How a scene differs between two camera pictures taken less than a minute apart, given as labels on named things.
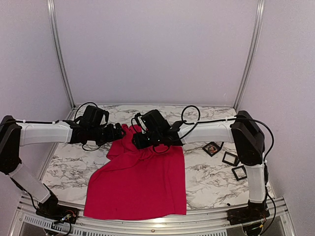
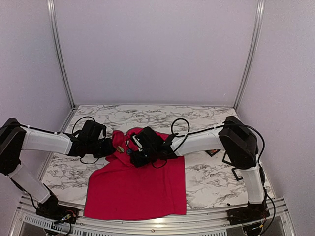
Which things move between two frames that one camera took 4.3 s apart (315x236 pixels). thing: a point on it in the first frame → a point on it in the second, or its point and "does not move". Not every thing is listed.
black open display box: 235,174 does not move
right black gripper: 139,143 → 137,161
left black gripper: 111,136 → 110,149
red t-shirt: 138,183 does not move
